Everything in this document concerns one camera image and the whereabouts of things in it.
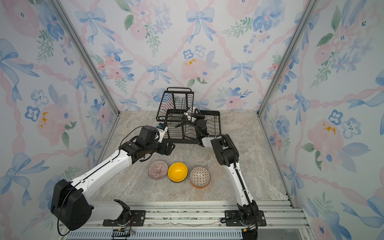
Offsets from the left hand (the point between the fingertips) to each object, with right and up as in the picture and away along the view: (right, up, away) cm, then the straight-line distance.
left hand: (168, 142), depth 82 cm
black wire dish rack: (0, +22, +32) cm, 39 cm away
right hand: (+17, +22, +22) cm, 35 cm away
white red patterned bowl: (+12, +17, +20) cm, 29 cm away
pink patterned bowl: (-7, -17, +8) cm, 20 cm away
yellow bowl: (+5, -18, +4) cm, 19 cm away
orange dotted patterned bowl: (+18, -20, +4) cm, 27 cm away
